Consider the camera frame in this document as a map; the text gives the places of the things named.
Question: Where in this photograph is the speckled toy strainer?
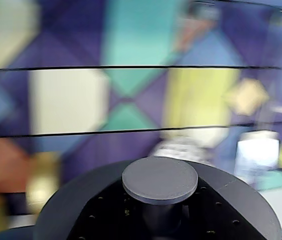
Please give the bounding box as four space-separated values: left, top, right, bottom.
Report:
150 136 208 165

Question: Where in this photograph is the colourful geometric backsplash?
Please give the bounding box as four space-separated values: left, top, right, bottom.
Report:
0 0 282 226

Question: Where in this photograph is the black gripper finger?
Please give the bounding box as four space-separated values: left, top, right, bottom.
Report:
32 159 144 240
180 161 282 240

